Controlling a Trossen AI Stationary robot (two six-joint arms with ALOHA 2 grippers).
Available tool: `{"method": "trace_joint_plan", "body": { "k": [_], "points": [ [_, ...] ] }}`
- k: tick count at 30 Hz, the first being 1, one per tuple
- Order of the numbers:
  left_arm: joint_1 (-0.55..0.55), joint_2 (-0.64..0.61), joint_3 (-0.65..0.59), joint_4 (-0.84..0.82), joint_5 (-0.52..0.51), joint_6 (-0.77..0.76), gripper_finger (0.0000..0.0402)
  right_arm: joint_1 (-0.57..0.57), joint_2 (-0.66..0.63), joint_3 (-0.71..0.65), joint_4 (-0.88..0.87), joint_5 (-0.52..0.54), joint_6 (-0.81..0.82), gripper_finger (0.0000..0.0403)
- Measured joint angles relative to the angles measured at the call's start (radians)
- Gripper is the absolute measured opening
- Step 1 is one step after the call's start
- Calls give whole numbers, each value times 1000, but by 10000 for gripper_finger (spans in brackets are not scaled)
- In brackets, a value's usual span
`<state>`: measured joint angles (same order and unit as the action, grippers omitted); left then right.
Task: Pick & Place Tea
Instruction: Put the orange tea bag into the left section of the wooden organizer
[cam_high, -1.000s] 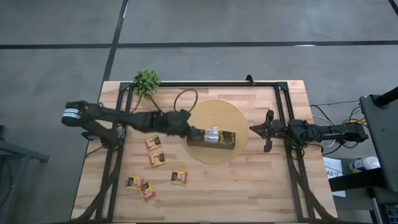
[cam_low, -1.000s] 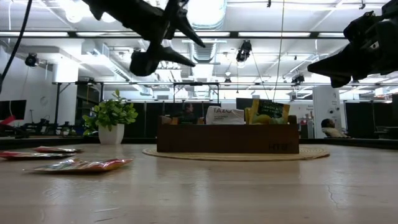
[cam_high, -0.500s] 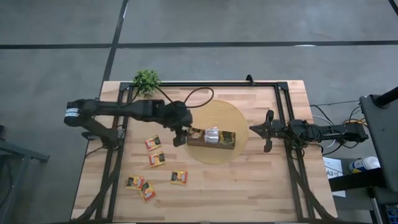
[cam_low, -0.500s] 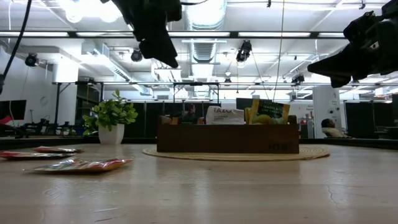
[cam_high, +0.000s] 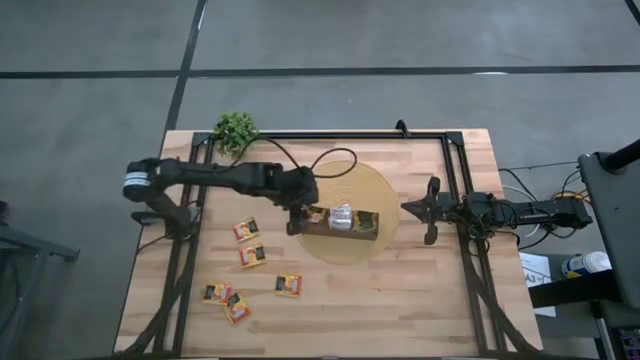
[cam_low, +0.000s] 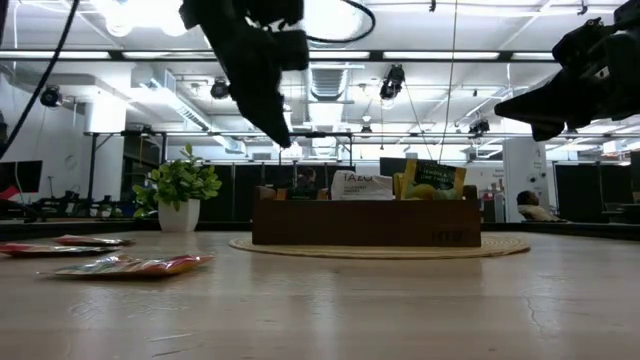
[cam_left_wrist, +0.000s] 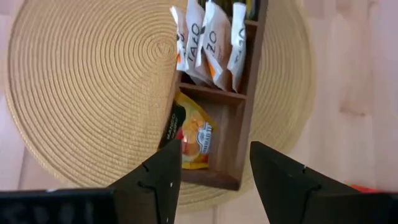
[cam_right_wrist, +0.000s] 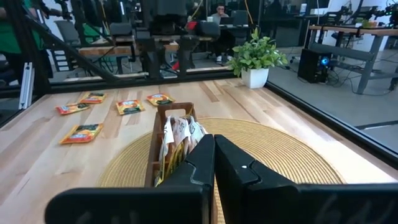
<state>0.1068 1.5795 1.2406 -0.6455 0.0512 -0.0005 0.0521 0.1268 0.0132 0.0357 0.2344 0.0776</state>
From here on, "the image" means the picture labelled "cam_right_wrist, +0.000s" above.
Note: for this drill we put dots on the wooden workbench grey legs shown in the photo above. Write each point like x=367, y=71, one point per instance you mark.
x=342, y=30

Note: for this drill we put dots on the person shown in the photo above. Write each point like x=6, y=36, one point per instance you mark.
x=15, y=40
x=221, y=11

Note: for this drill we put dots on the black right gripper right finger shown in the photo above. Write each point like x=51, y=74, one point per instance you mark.
x=280, y=205

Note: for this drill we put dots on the black aluminium table frame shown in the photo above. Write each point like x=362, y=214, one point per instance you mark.
x=311, y=111

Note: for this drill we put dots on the wooden background table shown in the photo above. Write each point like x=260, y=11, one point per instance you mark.
x=102, y=49

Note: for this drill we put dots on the grey office chair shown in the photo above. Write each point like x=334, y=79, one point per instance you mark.
x=66, y=31

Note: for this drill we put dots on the black computer tower blue light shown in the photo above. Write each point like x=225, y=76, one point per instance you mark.
x=311, y=67

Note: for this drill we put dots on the dark laptop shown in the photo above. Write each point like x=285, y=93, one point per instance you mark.
x=226, y=21

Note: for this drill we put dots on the potted green plant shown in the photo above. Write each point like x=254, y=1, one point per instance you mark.
x=255, y=56

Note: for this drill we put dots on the black office chair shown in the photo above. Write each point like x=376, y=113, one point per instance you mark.
x=121, y=29

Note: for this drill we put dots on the round woven straw placemat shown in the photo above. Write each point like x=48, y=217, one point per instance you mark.
x=280, y=149

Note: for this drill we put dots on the orange black tea packet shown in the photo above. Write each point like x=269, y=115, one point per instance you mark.
x=92, y=98
x=130, y=107
x=73, y=109
x=160, y=99
x=81, y=133

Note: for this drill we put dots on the brown wooden tea organizer box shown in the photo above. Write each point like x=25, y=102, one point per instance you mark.
x=154, y=149

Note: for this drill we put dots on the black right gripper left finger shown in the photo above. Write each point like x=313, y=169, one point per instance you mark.
x=140, y=205

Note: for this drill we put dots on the silver aluminium extrusion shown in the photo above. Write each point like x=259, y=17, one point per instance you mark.
x=26, y=87

